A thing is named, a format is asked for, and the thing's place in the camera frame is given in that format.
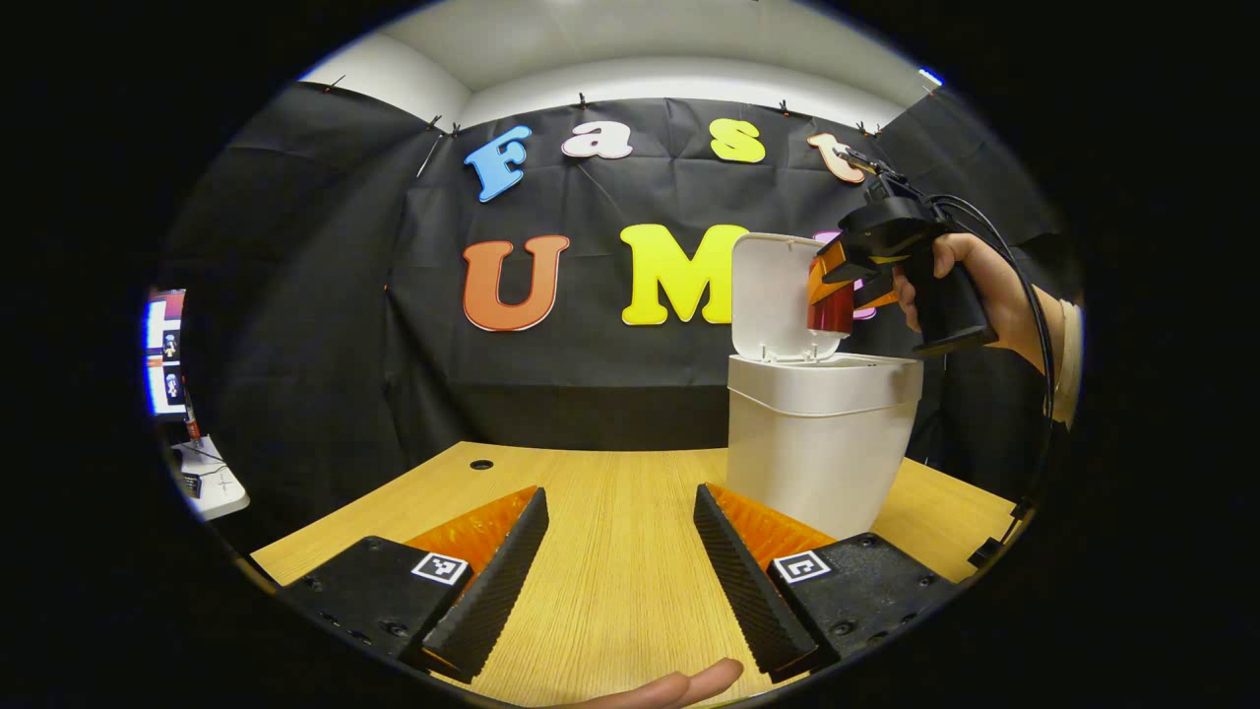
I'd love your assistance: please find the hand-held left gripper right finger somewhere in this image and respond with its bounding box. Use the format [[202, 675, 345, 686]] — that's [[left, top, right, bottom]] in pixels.
[[693, 483, 961, 685]]

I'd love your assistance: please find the computer monitor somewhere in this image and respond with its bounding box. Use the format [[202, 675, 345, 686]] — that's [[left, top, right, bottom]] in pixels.
[[145, 289, 188, 419]]

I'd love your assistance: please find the black backdrop cloth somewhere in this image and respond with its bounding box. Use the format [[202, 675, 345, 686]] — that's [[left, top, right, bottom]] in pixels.
[[162, 82, 1084, 552]]

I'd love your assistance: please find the red pop can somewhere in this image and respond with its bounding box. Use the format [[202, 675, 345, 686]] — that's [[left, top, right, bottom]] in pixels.
[[807, 261, 855, 339]]

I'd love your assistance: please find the white desktop garbage bin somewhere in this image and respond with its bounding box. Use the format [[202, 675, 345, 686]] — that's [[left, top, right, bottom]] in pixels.
[[726, 232, 924, 541]]

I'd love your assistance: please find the wooden desktop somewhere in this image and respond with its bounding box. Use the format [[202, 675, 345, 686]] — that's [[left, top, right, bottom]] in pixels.
[[251, 441, 1020, 709]]

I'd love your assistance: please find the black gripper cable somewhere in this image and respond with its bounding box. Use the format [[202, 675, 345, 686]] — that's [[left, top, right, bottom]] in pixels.
[[925, 194, 1059, 570]]

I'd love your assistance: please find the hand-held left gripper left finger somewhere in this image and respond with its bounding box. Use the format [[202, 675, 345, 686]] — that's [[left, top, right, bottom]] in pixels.
[[281, 485, 550, 685]]

